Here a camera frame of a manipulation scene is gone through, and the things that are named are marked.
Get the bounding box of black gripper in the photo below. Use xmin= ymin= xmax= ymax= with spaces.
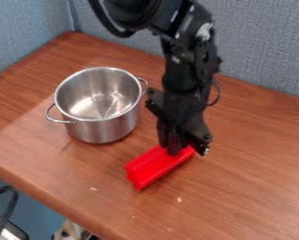
xmin=145 ymin=88 xmax=212 ymax=156

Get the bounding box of red plastic block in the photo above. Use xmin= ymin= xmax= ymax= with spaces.
xmin=125 ymin=145 xmax=195 ymax=190

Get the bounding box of metal pot with handles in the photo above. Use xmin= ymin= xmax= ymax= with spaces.
xmin=45 ymin=67 xmax=149 ymax=143

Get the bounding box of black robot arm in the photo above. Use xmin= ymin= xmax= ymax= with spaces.
xmin=88 ymin=0 xmax=222 ymax=156

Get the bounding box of light object under table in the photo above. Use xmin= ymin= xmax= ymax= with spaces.
xmin=49 ymin=220 xmax=100 ymax=240

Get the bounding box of black and white chair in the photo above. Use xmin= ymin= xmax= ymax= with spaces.
xmin=0 ymin=186 xmax=29 ymax=240

